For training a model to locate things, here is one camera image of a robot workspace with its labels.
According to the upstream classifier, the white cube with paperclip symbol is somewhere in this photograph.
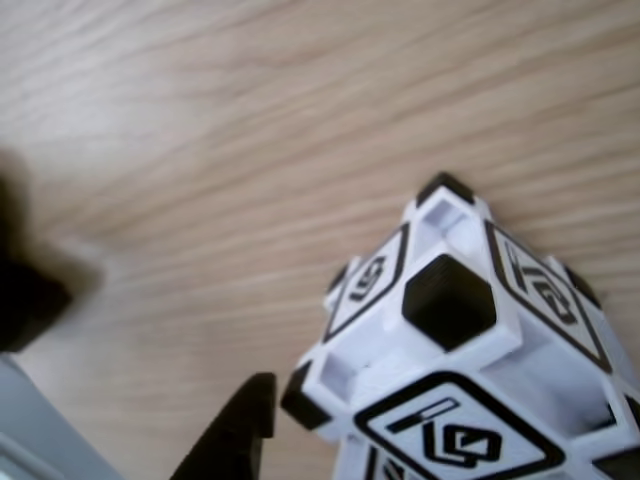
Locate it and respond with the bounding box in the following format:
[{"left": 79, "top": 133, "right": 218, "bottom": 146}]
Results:
[{"left": 279, "top": 171, "right": 640, "bottom": 480}]

